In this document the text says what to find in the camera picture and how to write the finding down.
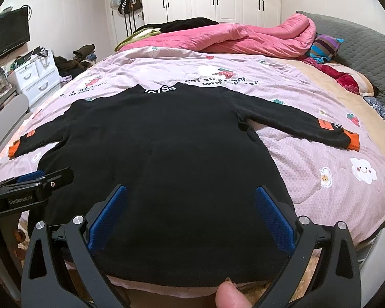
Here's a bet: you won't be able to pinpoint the black sweater orange cuffs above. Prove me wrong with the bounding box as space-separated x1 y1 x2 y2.
9 83 360 287

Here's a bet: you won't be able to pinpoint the dark clothes pile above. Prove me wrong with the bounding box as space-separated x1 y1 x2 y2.
54 44 97 79

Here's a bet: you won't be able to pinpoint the right hand thumb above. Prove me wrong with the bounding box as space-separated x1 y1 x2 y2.
215 278 252 308

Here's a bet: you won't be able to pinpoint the pink strawberry print quilt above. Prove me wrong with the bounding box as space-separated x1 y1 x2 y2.
0 47 385 295

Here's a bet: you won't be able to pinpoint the white drawer cabinet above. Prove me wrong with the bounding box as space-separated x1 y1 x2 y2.
8 50 60 107

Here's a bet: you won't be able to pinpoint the beige bed sheet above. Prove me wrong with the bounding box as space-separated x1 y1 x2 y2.
277 59 385 157

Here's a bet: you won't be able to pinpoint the black television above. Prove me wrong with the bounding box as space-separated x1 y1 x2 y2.
0 6 30 59

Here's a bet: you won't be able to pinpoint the blue floral pillow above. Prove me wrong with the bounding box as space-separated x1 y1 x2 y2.
364 96 385 121

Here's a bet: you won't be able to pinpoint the green blanket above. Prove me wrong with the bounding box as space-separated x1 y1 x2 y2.
114 28 161 52

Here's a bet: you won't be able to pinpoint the red patterned pillow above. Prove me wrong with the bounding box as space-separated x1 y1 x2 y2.
299 56 376 97

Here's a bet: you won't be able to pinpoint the black garment on bed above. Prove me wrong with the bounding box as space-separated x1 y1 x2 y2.
137 17 218 33

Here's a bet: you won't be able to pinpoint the hanging bags on door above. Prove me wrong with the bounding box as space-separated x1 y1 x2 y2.
110 0 144 40

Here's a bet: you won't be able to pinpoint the grey quilted headboard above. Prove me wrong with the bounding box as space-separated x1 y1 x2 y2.
299 11 385 106

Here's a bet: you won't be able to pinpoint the striped colourful pillow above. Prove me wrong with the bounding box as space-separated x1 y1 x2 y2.
306 34 344 64

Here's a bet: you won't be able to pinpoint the pink comforter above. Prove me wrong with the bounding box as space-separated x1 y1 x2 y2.
119 13 316 59

